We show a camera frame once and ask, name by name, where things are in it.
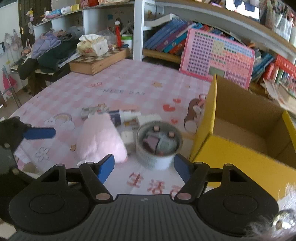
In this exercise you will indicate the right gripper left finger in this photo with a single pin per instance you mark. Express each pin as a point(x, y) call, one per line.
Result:
point(95, 174)

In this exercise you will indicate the pink learning tablet toy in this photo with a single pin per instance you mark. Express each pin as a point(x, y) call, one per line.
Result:
point(207, 54)

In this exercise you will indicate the tissue box with cover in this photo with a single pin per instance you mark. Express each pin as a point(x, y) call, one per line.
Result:
point(92, 45)

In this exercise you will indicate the pile of clothes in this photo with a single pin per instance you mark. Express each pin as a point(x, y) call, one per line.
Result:
point(51, 51)

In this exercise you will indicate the row of blue books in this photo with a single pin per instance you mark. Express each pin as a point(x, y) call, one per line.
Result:
point(166, 34)

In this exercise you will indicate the wooden chess box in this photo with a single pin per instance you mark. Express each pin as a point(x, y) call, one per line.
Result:
point(90, 65)

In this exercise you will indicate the white bookshelf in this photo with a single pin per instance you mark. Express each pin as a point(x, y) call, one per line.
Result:
point(97, 18)

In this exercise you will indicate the smartphone on shelf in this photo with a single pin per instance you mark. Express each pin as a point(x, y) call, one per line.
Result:
point(243, 8)

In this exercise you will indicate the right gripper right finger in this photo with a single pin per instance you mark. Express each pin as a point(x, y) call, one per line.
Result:
point(194, 176)

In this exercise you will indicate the white charger plug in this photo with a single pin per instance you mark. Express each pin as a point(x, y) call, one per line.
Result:
point(143, 119)
point(127, 137)

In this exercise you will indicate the yellow cardboard box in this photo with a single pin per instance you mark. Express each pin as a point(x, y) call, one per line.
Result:
point(248, 131)

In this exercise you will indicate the stack of papers and books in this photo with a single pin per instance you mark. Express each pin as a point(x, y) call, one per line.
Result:
point(279, 93)

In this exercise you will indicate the pink plush toy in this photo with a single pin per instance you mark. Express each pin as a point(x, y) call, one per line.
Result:
point(98, 138)

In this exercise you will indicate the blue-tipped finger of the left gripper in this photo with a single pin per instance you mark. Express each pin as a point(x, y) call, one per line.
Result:
point(39, 133)

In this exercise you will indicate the small grey toy car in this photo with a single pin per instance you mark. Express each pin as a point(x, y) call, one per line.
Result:
point(160, 142)

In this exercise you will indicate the red bottle with figurine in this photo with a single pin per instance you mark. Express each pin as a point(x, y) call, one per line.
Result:
point(118, 35)

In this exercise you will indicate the blue white spray bottle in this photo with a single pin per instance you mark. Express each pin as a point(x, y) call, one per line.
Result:
point(118, 117)

